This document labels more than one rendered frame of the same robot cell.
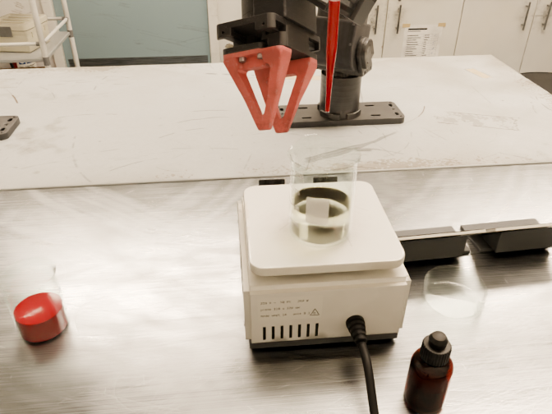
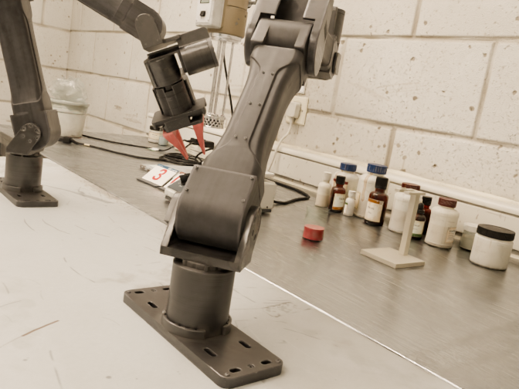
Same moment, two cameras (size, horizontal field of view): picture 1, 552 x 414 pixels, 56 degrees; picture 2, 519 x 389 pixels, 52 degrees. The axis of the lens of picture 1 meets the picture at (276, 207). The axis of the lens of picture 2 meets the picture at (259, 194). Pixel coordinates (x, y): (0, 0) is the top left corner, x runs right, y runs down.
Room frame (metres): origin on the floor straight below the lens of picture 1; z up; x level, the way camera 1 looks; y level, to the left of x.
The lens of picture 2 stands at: (0.96, 0.93, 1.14)
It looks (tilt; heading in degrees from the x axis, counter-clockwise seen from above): 10 degrees down; 235
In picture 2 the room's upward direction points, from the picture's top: 9 degrees clockwise
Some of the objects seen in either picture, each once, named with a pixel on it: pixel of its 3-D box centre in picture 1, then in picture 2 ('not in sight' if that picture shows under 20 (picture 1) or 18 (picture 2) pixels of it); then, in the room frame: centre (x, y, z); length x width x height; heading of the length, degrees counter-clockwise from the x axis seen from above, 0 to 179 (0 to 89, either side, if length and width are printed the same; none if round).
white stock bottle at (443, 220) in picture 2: not in sight; (442, 221); (0.02, 0.26, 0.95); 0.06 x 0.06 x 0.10
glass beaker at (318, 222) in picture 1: (320, 190); not in sight; (0.34, -0.03, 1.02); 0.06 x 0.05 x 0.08; 16
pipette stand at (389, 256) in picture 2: not in sight; (399, 224); (0.24, 0.33, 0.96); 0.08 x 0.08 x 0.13; 3
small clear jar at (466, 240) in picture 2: not in sight; (473, 237); (-0.04, 0.29, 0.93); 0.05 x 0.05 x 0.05
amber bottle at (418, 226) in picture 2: not in sight; (418, 220); (0.04, 0.21, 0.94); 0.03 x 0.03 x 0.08
